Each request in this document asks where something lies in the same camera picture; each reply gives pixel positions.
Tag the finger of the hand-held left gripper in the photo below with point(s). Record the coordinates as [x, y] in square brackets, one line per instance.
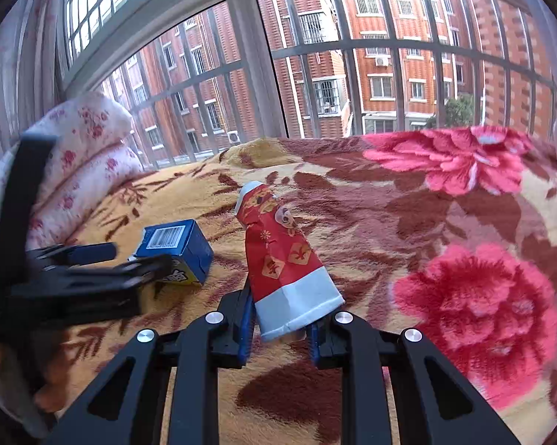
[83, 252]
[134, 270]

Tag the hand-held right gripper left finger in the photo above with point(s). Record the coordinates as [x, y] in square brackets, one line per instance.
[246, 333]

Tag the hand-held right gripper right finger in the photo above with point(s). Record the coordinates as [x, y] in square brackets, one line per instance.
[313, 343]

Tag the blue cardboard box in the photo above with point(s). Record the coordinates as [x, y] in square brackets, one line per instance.
[190, 245]

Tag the red printed paper packet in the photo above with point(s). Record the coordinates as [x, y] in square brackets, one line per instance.
[283, 259]

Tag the person's left forearm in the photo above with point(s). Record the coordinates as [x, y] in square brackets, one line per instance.
[9, 403]

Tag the person's left hand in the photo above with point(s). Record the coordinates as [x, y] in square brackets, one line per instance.
[55, 366]

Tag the pink floral quilt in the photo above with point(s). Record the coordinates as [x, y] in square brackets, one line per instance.
[88, 148]

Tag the pale striped curtain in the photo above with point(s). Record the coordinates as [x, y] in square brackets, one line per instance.
[18, 55]

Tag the floral plush blanket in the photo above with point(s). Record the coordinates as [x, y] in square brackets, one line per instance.
[399, 222]

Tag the green tree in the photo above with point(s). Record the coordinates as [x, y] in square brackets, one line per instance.
[459, 111]

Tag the red brick building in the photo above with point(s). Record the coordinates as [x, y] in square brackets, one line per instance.
[352, 23]

